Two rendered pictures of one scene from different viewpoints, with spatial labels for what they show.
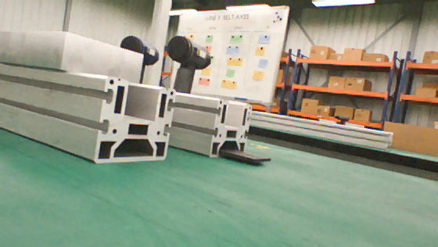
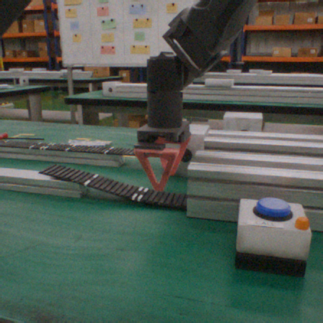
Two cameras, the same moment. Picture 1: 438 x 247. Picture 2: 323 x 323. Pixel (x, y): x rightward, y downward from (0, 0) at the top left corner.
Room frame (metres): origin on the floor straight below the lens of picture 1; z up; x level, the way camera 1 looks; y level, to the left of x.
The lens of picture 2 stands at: (0.34, 0.97, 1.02)
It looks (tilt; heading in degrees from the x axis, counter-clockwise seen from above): 18 degrees down; 340
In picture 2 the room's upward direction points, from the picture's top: straight up
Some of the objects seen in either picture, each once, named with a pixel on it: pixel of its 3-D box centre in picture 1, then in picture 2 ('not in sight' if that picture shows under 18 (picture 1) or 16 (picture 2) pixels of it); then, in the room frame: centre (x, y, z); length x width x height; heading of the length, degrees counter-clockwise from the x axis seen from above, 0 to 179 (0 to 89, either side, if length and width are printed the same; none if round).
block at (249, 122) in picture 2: not in sight; (241, 133); (1.11, 0.46, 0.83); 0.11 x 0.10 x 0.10; 146
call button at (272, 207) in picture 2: not in sight; (272, 210); (0.64, 0.72, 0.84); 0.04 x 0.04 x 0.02
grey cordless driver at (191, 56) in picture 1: (190, 87); not in sight; (0.86, 0.09, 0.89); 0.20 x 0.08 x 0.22; 160
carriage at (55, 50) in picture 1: (66, 67); not in sight; (0.45, 0.21, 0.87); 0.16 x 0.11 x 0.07; 56
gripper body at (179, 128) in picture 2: not in sight; (164, 114); (0.84, 0.79, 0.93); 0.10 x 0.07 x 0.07; 145
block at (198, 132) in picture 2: not in sight; (184, 151); (0.99, 0.69, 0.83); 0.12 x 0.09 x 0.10; 146
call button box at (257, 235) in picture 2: not in sight; (270, 230); (0.65, 0.72, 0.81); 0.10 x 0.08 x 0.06; 146
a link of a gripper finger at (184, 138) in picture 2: not in sight; (168, 152); (0.86, 0.77, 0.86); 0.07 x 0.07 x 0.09; 55
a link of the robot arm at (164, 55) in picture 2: not in sight; (166, 74); (0.85, 0.78, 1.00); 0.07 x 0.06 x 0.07; 143
